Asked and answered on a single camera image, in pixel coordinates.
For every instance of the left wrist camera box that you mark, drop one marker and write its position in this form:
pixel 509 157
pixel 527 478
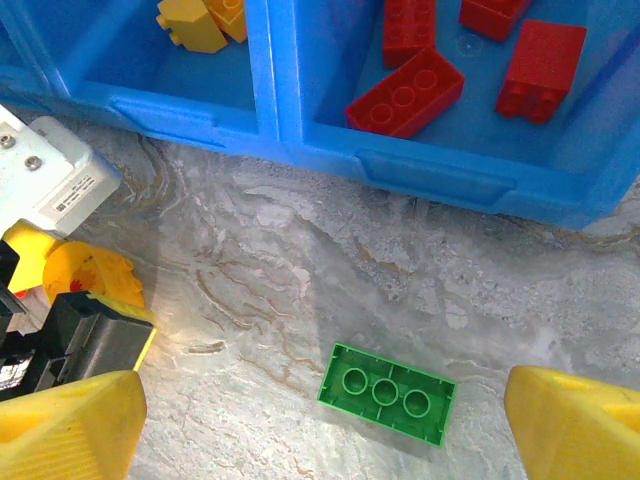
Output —
pixel 55 170

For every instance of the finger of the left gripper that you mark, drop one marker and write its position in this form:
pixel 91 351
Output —
pixel 105 335
pixel 30 245

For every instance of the blue plastic bin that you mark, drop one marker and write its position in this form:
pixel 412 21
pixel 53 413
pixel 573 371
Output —
pixel 435 180
pixel 165 120
pixel 20 80

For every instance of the yellow sloped lego brick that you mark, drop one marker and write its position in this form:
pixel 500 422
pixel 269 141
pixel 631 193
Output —
pixel 192 25

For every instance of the yellow round lego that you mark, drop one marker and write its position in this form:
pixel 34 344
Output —
pixel 100 272

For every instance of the green two-by-four lego brick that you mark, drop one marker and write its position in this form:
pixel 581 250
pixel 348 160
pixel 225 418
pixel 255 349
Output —
pixel 387 395

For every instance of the red two-by-four lego brick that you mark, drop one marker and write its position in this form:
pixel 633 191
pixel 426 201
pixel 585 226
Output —
pixel 492 15
pixel 407 32
pixel 405 95

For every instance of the red two-by-two lego brick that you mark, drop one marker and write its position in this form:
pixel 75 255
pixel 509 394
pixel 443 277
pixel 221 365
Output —
pixel 542 70

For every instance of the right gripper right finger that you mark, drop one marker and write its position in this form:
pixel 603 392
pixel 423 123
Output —
pixel 575 435

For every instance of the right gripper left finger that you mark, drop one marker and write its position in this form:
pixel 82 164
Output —
pixel 65 435

